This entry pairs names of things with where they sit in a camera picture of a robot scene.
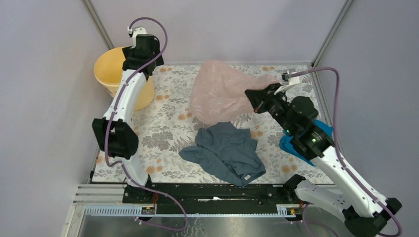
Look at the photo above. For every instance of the yellow plastic trash bin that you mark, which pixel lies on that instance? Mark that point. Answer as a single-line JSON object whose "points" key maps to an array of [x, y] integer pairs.
{"points": [[108, 71]]}

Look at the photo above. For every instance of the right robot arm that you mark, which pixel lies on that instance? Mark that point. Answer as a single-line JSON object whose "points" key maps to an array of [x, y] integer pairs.
{"points": [[363, 210]]}

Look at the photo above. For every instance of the grey-blue crumpled cloth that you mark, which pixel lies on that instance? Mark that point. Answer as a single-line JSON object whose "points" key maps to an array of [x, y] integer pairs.
{"points": [[226, 152]]}

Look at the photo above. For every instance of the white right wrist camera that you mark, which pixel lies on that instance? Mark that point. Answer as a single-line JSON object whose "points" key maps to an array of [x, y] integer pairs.
{"points": [[289, 79]]}

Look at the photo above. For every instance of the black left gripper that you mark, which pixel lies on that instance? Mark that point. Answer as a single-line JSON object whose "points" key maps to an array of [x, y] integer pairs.
{"points": [[128, 52]]}

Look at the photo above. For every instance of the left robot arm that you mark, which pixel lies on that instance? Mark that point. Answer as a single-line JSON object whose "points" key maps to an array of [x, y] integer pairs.
{"points": [[114, 132]]}

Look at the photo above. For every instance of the bright blue cloth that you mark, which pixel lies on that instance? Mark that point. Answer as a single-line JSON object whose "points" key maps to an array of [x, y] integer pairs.
{"points": [[286, 146]]}

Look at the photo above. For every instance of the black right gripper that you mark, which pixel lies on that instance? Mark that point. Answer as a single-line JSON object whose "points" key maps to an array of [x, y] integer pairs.
{"points": [[259, 98]]}

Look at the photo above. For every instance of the pink plastic trash bag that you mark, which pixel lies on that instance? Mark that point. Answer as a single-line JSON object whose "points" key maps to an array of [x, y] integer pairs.
{"points": [[218, 93]]}

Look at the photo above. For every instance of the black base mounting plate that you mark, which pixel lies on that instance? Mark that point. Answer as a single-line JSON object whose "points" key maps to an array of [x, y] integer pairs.
{"points": [[171, 198]]}

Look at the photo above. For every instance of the floral patterned table mat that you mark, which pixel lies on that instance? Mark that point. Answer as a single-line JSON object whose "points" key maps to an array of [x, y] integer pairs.
{"points": [[166, 126]]}

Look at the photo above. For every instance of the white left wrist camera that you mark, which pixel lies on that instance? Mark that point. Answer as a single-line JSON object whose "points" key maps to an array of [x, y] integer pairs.
{"points": [[133, 32]]}

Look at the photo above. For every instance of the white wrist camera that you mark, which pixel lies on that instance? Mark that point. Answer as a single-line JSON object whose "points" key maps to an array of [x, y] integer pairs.
{"points": [[133, 32], [289, 79]]}

